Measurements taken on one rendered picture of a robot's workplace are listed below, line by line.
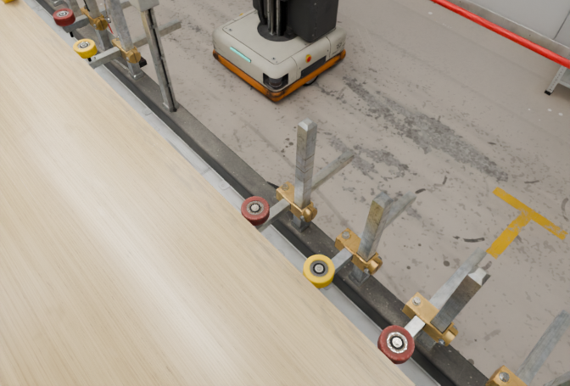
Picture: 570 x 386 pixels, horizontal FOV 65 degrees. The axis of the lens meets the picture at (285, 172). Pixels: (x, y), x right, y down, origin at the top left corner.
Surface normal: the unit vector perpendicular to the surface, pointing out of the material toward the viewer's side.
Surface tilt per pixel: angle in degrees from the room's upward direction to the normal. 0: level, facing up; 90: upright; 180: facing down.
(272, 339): 0
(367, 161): 0
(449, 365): 0
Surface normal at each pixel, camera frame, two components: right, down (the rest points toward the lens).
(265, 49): 0.01, -0.62
